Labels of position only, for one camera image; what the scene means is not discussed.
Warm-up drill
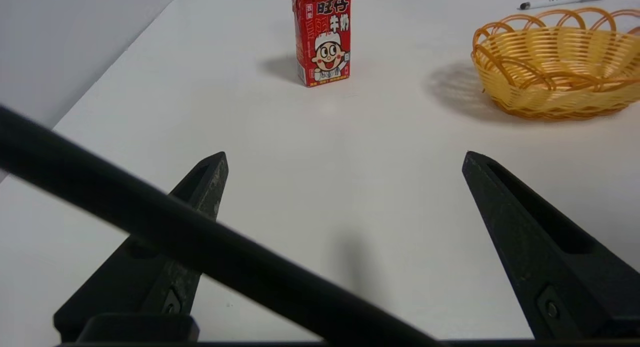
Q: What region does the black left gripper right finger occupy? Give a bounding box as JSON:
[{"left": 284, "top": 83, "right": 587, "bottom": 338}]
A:
[{"left": 462, "top": 150, "right": 640, "bottom": 341}]

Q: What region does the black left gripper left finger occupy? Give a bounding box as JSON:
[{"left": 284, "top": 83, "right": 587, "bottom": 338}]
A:
[{"left": 53, "top": 151, "right": 229, "bottom": 341}]

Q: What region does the yellow woven basket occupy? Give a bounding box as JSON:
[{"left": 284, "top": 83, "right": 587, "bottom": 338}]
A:
[{"left": 471, "top": 7, "right": 640, "bottom": 121}]

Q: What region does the red milk carton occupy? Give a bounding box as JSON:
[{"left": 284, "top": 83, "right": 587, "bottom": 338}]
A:
[{"left": 290, "top": 0, "right": 354, "bottom": 88}]

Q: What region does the black cable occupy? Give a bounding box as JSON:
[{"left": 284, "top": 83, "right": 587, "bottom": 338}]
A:
[{"left": 0, "top": 104, "right": 443, "bottom": 347}]

